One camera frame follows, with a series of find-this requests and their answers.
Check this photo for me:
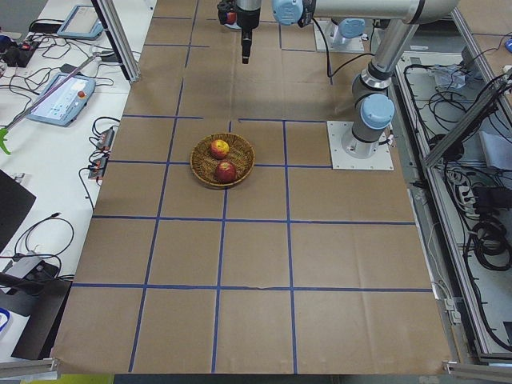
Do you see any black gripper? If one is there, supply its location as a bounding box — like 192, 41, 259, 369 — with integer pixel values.
217, 0, 261, 64

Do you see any red yellow apple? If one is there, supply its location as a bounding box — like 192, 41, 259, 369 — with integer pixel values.
210, 139, 230, 160

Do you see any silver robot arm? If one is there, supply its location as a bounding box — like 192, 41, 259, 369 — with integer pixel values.
331, 18, 366, 46
272, 0, 458, 159

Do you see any brown wicker basket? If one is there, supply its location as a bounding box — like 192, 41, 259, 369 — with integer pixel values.
190, 132, 255, 189

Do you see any dark red apple in basket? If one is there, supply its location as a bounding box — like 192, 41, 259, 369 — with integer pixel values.
214, 161, 237, 184

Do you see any blue teach pendant far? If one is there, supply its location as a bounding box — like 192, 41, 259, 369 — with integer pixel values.
57, 5, 103, 40

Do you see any blue teach pendant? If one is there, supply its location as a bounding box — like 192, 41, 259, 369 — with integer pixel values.
26, 75, 96, 126
57, 5, 103, 40

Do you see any orange black adapter box upper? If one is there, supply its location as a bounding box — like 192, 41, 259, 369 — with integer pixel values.
94, 127, 115, 151

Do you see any orange black adapter box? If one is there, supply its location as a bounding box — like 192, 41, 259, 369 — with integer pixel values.
88, 156, 108, 182
94, 127, 115, 151

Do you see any blue teach pendant near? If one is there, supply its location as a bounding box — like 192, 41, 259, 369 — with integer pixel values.
26, 75, 96, 126

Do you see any orange black adapter box lower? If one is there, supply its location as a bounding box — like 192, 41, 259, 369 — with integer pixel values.
88, 156, 108, 182

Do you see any black laptop corner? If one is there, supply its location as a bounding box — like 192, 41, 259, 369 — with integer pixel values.
0, 171, 36, 250

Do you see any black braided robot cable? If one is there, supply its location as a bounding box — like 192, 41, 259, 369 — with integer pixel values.
311, 17, 377, 79

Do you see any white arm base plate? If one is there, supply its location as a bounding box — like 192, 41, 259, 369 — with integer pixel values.
326, 121, 394, 171
314, 18, 368, 54

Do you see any aluminium frame post left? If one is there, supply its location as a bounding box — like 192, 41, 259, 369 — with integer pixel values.
91, 0, 141, 84

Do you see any aluminium frame strut right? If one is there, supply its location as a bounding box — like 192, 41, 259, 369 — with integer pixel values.
423, 70, 511, 169

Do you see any green handled reacher stick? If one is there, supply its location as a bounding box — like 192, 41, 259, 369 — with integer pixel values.
1, 52, 101, 155

